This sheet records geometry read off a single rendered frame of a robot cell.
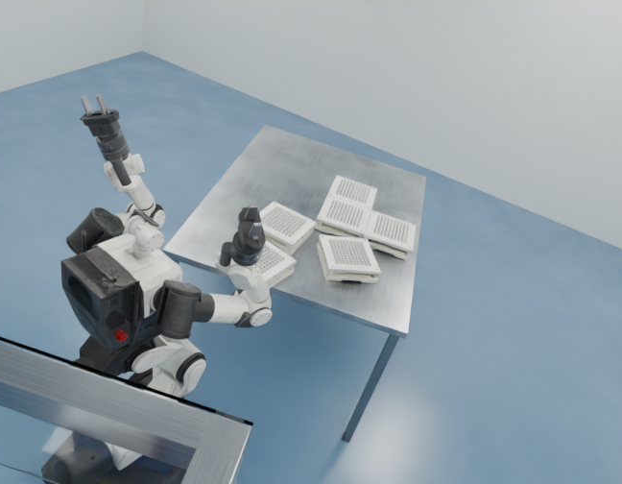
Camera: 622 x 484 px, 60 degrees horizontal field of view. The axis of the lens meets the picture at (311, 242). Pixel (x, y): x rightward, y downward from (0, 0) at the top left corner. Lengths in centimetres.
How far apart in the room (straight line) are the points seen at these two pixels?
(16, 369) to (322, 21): 515
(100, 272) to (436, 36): 428
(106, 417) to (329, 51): 518
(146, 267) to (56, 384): 92
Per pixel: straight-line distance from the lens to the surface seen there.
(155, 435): 79
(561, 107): 544
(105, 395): 82
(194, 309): 164
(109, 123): 184
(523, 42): 533
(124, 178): 190
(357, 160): 349
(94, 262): 173
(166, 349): 206
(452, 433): 325
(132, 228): 171
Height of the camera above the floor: 235
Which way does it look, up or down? 35 degrees down
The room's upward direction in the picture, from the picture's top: 17 degrees clockwise
